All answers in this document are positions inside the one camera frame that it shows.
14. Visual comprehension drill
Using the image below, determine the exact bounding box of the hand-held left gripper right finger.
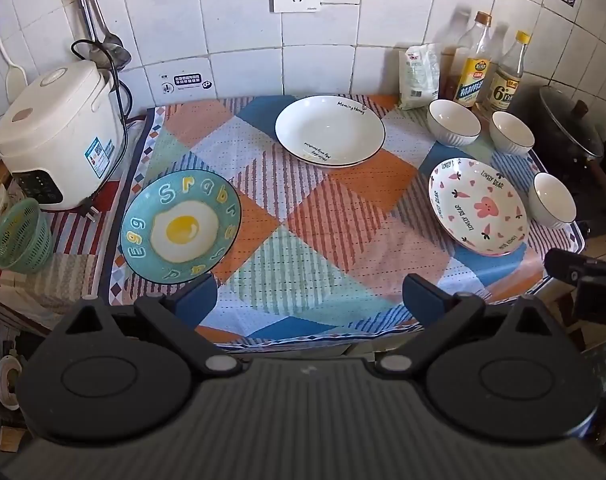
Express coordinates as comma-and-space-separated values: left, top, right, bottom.
375, 272, 556, 379

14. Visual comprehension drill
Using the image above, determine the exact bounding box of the yellow label oil bottle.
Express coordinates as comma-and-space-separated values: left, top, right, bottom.
455, 11, 494, 108

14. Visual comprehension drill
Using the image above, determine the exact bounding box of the green plastic basket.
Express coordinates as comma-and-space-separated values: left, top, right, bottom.
0, 197, 54, 274

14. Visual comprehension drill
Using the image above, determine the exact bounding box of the glass wok lid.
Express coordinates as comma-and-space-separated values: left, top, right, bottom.
538, 86, 606, 158

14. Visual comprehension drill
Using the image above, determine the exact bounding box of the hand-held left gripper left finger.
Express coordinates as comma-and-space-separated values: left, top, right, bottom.
65, 274, 242, 379

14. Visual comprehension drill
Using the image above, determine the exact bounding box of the white rice paddle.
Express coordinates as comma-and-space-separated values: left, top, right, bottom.
0, 0, 30, 103

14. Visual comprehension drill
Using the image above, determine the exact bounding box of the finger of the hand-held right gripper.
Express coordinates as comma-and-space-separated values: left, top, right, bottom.
544, 248, 606, 287

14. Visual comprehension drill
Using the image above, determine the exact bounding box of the beige label vinegar bottle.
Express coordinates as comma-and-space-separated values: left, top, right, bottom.
489, 31, 531, 111

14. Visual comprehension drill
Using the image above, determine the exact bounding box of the small white cup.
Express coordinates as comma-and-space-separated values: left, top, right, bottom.
0, 355, 24, 411

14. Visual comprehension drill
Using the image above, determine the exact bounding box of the colourful patchwork cloth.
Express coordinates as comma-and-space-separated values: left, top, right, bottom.
100, 94, 586, 353

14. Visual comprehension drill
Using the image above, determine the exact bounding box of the pink rabbit print plate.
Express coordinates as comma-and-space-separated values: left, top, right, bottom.
429, 157, 530, 257

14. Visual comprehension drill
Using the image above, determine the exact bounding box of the white plate with black rim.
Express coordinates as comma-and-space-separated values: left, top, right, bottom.
274, 95, 386, 168

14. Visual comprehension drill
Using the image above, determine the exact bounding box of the metal ladle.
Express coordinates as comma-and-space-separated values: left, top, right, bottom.
78, 0, 132, 68

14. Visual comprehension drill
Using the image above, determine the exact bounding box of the white ribbed bowl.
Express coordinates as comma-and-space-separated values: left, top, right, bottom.
528, 172, 578, 230
427, 99, 482, 148
489, 111, 536, 156

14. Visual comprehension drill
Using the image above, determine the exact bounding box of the red striped cloth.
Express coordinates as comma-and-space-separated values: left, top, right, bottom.
0, 170, 136, 313

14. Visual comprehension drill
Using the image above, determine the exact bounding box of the black wok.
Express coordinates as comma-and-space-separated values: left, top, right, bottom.
508, 85, 606, 202

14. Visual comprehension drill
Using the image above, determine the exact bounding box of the white rice cooker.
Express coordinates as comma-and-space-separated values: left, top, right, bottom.
0, 60, 128, 211

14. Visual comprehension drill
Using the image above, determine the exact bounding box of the black power cable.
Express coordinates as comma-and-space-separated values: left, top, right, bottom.
71, 39, 134, 222

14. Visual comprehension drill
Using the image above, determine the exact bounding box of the white wall sticker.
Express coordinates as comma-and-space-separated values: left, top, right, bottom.
159, 71, 216, 95

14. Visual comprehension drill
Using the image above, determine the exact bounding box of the teal fried egg plate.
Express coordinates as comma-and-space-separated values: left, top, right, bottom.
120, 170, 242, 283

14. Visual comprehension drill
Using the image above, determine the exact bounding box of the dark clear glass bottle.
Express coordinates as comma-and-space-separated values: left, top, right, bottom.
439, 7, 474, 102

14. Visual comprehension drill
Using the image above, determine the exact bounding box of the white seasoning packet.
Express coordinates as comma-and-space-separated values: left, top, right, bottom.
399, 44, 442, 111

